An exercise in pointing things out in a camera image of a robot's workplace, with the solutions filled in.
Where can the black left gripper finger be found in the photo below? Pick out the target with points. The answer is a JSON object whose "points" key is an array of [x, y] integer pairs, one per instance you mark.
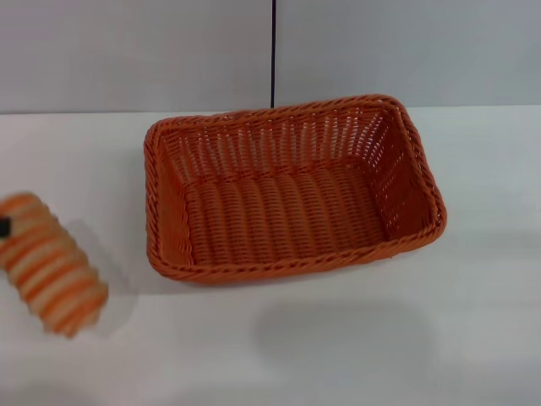
{"points": [[4, 226]]}

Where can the orange cream striped bread roll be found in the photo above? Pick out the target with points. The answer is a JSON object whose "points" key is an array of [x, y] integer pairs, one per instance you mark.
{"points": [[55, 270]]}

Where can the orange woven plastic basket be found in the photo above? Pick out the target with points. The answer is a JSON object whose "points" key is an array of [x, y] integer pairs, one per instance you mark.
{"points": [[287, 215]]}

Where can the black vertical wall strip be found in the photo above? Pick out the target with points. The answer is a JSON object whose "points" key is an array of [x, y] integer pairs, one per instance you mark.
{"points": [[273, 51]]}

